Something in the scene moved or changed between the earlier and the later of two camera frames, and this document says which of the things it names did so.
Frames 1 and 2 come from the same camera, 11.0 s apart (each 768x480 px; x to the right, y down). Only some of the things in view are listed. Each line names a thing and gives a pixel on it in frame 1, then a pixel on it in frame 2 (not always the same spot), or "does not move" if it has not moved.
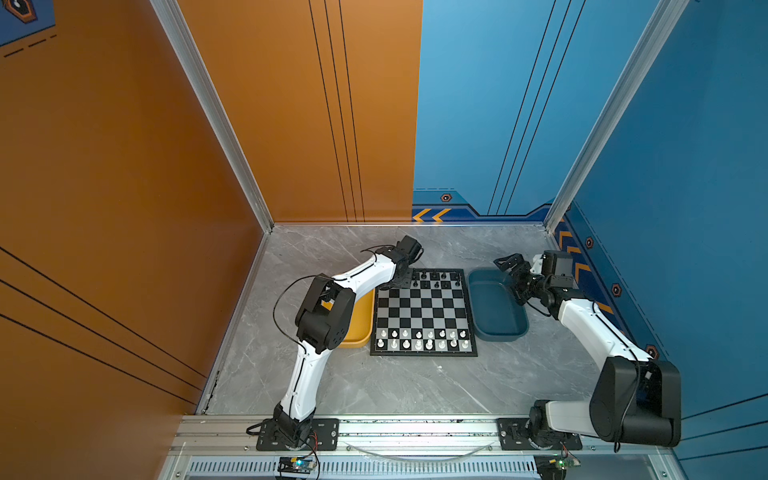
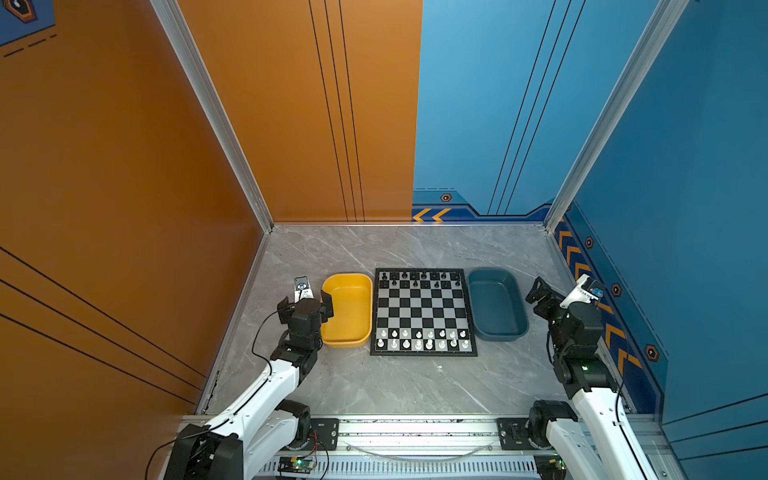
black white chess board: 429,316 does not move
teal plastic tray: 498,315 does not move
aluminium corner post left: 173,20 does not move
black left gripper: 408,279 to 324,309
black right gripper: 524,267 to 553,300
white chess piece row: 422,342 does not move
